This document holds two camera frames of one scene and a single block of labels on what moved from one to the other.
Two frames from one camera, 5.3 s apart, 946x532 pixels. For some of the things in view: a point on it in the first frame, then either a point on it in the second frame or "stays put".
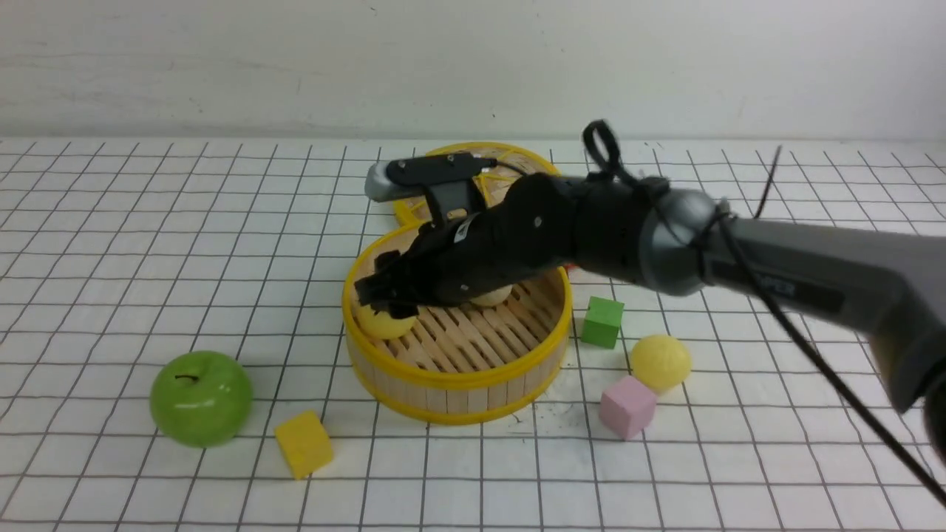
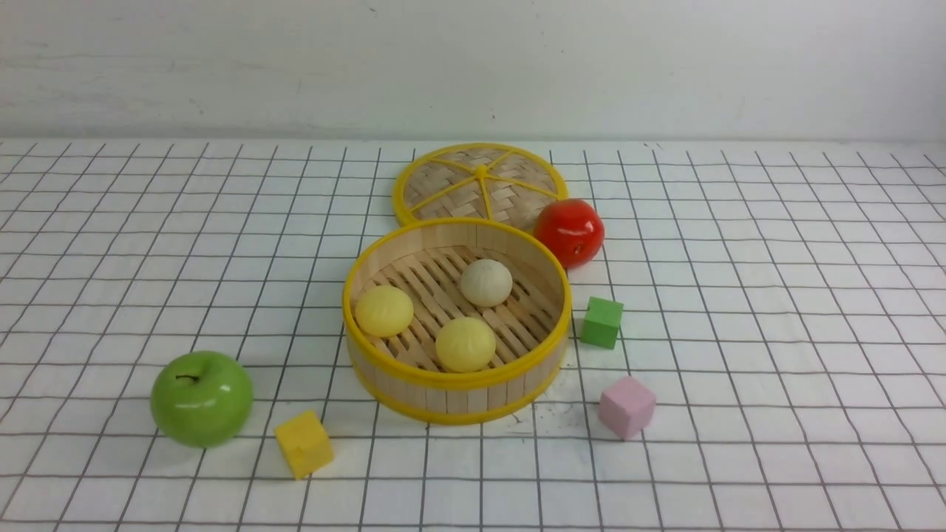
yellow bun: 661,361 → 465,345
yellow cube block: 306,443 stays put
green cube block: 602,322 stays put
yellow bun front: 382,325 stays put
